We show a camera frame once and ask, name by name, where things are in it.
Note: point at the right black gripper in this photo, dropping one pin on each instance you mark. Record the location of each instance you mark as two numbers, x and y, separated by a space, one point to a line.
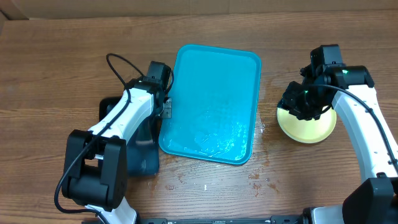
290 103

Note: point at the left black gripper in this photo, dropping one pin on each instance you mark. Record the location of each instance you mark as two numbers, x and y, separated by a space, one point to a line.
167 112

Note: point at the yellow-rimmed plate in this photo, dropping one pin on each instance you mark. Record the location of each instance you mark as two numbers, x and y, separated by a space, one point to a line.
308 132

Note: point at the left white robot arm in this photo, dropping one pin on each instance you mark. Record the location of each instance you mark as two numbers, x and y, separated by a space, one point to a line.
99 161

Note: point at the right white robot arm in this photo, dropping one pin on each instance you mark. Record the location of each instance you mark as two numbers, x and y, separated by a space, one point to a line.
350 92

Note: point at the teal plastic tray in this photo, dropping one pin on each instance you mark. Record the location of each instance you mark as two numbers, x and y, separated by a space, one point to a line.
214 104

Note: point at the black plastic tray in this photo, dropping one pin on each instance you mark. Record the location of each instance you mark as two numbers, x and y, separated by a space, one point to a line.
142 152

